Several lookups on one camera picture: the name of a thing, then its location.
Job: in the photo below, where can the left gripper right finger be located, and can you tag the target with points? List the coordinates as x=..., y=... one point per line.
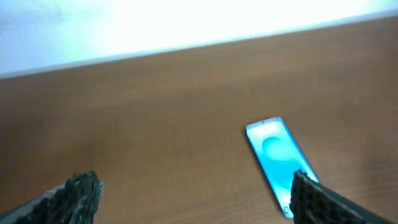
x=313, y=203

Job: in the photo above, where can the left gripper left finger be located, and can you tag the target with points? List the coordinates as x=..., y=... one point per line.
x=75, y=201

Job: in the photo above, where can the blue Galaxy smartphone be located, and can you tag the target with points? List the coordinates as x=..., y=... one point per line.
x=279, y=156

